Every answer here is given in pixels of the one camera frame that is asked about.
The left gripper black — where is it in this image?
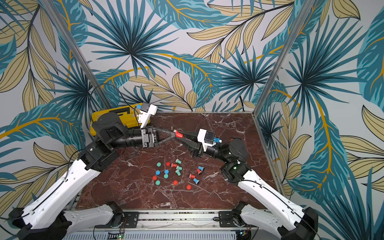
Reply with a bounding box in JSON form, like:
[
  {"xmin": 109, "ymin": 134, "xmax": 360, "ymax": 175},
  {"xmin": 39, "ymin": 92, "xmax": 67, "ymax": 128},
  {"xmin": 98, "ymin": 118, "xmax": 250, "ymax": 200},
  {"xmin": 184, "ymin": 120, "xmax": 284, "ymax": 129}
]
[{"xmin": 109, "ymin": 125, "xmax": 176, "ymax": 149}]

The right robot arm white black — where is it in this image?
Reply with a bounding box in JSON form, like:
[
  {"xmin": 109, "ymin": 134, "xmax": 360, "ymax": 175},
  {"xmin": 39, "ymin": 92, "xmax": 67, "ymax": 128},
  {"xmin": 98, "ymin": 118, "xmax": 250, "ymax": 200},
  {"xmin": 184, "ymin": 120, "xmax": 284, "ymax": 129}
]
[{"xmin": 178, "ymin": 136, "xmax": 319, "ymax": 240}]

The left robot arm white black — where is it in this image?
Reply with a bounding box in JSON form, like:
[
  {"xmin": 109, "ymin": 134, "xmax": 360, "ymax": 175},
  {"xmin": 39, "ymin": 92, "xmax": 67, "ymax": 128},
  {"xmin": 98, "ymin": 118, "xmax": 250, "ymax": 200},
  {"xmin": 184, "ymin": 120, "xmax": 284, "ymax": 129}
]
[{"xmin": 9, "ymin": 112, "xmax": 182, "ymax": 240}]

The yellow black toolbox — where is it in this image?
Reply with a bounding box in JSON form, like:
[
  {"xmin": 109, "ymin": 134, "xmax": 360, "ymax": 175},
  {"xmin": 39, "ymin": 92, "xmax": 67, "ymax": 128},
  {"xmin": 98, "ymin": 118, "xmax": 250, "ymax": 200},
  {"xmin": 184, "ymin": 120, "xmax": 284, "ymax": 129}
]
[{"xmin": 90, "ymin": 105, "xmax": 141, "ymax": 145}]

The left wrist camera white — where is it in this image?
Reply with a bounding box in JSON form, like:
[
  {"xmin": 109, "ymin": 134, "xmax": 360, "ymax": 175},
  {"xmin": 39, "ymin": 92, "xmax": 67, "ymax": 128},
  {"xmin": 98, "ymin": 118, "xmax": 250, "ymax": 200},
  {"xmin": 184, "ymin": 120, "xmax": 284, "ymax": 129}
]
[{"xmin": 137, "ymin": 103, "xmax": 158, "ymax": 129}]

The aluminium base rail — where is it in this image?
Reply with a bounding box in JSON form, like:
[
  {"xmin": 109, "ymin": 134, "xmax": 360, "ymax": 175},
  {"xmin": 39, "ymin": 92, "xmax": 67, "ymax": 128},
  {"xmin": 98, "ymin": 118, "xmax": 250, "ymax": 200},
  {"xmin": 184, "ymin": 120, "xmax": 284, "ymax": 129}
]
[{"xmin": 66, "ymin": 209, "xmax": 260, "ymax": 240}]

